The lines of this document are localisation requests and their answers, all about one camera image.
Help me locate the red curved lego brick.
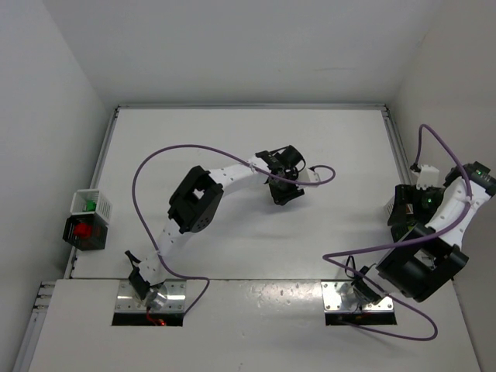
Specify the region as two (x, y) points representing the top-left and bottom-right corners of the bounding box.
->
(74, 222), (92, 239)

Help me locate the black slotted bin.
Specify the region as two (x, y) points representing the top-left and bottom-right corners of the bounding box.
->
(391, 223), (415, 243)
(63, 215), (108, 251)

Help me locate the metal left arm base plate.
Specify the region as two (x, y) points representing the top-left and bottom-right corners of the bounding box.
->
(115, 280), (186, 314)

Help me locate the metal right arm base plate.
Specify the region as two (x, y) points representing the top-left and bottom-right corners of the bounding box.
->
(321, 281), (394, 314)

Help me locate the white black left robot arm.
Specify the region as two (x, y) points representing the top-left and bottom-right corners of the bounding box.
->
(126, 145), (320, 301)

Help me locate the white slotted bin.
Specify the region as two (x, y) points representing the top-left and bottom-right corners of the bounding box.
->
(70, 189), (112, 225)
(384, 197), (394, 218)

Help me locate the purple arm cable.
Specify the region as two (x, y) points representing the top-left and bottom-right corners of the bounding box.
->
(131, 143), (336, 317)
(322, 123), (478, 342)

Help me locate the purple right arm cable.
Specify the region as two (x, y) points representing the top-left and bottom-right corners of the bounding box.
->
(322, 123), (478, 342)

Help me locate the white right slotted bin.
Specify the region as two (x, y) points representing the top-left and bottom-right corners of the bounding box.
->
(384, 197), (394, 218)

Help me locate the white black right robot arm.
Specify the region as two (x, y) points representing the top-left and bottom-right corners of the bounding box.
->
(350, 162), (495, 305)

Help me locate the black right slotted bin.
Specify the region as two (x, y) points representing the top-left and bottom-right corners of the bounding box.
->
(391, 223), (415, 243)

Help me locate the black left slotted bin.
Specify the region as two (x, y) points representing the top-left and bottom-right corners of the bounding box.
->
(63, 215), (108, 251)

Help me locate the white left slotted bin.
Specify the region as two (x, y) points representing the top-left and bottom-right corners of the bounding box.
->
(70, 189), (112, 225)

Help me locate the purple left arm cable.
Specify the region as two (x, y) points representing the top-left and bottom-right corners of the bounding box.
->
(131, 143), (336, 317)

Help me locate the dark green 2x2 lego brick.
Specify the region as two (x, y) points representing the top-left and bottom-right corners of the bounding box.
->
(84, 199), (97, 212)

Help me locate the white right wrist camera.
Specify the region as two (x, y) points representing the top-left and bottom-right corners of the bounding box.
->
(410, 164), (439, 191)

